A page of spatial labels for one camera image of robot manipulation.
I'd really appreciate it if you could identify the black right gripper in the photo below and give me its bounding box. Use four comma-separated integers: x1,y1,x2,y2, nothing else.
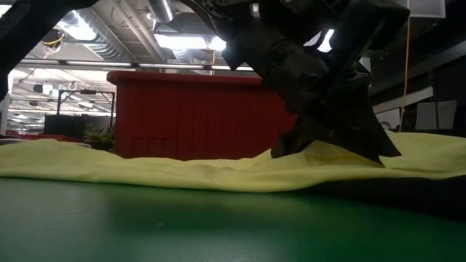
329,0,411,167

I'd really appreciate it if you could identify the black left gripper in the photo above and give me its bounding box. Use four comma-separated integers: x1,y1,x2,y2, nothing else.
196,0,339,159

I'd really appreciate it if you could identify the black cloth garment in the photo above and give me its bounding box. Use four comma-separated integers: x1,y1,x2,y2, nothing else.
305,174,466,221

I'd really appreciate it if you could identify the yellow shirt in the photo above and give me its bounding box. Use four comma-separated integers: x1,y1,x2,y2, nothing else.
0,130,466,194

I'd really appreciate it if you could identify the red plastic laundry bin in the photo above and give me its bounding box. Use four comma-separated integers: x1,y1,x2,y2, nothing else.
107,71,298,161

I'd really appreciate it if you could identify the pale grey panel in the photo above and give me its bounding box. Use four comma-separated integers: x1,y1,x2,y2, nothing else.
436,100,458,130
414,100,437,131

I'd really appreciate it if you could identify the green table mat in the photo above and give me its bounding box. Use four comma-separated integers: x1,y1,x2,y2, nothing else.
0,176,466,262

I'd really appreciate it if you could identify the small potted plant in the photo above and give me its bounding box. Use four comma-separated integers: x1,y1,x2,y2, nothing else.
82,123,117,152

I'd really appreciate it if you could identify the dark partition panel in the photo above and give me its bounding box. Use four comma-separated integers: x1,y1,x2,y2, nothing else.
43,114,112,140

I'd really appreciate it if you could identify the yellow hanging cord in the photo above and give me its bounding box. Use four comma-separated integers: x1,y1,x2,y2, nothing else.
398,16,411,134

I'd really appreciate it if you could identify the smooth silver ventilation duct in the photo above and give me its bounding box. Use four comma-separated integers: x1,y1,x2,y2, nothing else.
145,0,175,23

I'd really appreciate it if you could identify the corrugated silver ventilation duct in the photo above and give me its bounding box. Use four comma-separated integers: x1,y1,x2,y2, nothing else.
60,7,138,63

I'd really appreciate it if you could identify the black ceiling cable reel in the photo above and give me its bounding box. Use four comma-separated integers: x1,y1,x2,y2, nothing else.
39,28,67,48

